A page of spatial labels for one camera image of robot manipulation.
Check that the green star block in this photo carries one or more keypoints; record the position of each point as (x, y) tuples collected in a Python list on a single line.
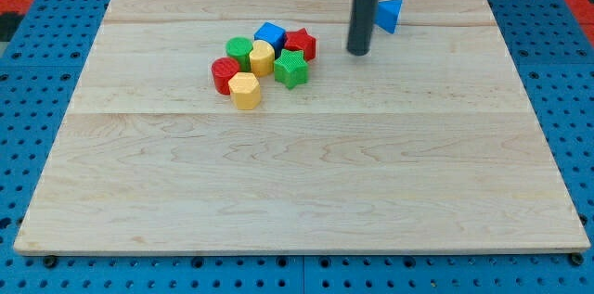
[(290, 68)]

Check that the yellow hexagon block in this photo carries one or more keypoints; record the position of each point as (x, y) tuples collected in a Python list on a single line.
[(245, 91)]

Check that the green cylinder block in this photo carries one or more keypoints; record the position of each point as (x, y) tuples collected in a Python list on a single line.
[(239, 48)]

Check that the blue triangle block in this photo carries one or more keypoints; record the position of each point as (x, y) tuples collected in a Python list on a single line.
[(388, 14)]

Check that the red star block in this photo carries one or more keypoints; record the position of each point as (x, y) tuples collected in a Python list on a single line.
[(301, 40)]

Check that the blue cube block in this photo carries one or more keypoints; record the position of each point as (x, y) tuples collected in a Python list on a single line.
[(272, 34)]

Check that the yellow cylinder block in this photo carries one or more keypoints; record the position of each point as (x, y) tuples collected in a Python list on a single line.
[(262, 58)]

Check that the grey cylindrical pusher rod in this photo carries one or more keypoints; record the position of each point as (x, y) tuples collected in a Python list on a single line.
[(362, 20)]

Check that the red cylinder block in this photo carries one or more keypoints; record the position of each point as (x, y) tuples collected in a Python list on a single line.
[(223, 69)]

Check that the light wooden board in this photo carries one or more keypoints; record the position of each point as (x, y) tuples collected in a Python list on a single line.
[(426, 145)]

